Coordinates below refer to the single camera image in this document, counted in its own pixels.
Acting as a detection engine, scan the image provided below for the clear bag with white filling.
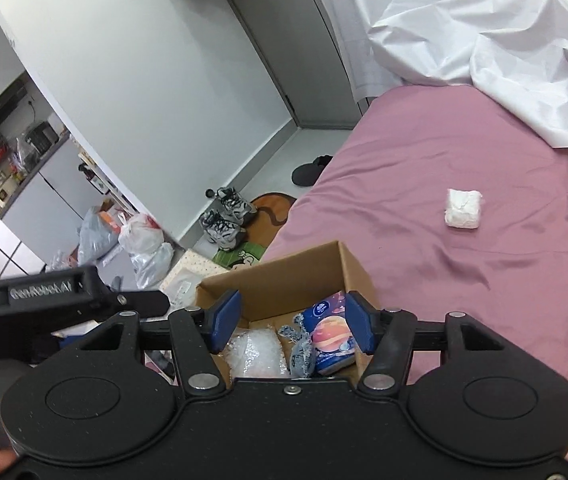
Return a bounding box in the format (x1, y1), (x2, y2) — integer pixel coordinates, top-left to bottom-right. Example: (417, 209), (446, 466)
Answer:
(223, 327), (290, 382)

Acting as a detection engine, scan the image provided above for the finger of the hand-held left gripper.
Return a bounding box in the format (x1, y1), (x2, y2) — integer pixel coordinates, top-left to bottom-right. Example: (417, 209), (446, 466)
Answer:
(111, 289), (171, 319)

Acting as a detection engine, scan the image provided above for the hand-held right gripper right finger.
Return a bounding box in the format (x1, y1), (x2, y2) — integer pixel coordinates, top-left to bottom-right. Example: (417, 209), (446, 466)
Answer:
(345, 291), (512, 397)

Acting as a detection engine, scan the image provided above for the white and red plastic bag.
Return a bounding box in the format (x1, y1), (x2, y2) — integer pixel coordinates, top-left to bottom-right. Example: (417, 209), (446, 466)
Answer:
(118, 212), (165, 256)

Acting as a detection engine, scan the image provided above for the pink bed sheet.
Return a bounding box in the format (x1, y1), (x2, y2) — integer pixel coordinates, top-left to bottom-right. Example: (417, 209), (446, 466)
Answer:
(259, 82), (568, 480)

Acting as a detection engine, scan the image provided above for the white sheet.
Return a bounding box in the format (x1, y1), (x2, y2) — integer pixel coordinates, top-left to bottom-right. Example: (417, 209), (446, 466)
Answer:
(309, 0), (568, 153)

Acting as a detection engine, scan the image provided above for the blue tissue packet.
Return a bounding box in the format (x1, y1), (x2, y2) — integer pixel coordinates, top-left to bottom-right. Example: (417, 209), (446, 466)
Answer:
(301, 291), (365, 376)

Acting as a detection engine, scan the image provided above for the black slipper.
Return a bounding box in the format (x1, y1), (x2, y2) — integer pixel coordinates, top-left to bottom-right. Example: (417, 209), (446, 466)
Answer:
(291, 155), (335, 187)

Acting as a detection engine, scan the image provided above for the dotted beige package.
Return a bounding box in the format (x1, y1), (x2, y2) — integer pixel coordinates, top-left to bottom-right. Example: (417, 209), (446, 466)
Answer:
(159, 249), (230, 311)

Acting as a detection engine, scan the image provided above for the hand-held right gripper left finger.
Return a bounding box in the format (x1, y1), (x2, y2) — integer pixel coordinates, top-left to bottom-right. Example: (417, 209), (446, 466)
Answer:
(71, 290), (242, 397)

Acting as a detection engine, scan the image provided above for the green printed mat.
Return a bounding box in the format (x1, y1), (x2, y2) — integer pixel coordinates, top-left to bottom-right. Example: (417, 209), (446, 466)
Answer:
(212, 241), (267, 269)

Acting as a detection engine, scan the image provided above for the clear plastic bag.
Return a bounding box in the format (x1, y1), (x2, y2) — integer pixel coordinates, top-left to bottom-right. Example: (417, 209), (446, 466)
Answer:
(129, 242), (175, 287)

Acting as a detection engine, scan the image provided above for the white folded tissue pack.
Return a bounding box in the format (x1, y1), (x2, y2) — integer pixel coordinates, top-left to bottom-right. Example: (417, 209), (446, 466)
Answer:
(443, 188), (484, 231)

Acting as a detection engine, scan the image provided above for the grey plastic bag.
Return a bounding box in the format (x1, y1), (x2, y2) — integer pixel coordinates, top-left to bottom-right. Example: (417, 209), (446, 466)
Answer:
(78, 205), (125, 264)

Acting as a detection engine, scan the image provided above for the brown cardboard box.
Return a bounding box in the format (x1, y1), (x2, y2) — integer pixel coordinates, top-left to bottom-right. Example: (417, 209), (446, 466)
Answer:
(195, 241), (380, 386)

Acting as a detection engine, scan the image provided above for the grey patterned small pouch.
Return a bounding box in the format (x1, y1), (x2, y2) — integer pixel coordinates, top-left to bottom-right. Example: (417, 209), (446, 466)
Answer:
(279, 312), (318, 378)

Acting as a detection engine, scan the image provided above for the grey kitchen cabinet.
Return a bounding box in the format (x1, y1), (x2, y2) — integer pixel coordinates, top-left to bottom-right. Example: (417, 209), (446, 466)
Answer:
(0, 132), (135, 272)

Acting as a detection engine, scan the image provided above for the black kitchen appliance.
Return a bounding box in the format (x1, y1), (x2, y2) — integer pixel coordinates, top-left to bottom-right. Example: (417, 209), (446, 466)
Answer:
(21, 121), (60, 154)

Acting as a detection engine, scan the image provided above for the brown floor mat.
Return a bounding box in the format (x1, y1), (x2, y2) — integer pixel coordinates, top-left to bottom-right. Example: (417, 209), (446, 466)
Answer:
(248, 192), (297, 247)

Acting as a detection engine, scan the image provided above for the grey wardrobe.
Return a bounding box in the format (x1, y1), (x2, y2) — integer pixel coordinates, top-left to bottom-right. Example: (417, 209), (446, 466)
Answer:
(219, 0), (370, 131)

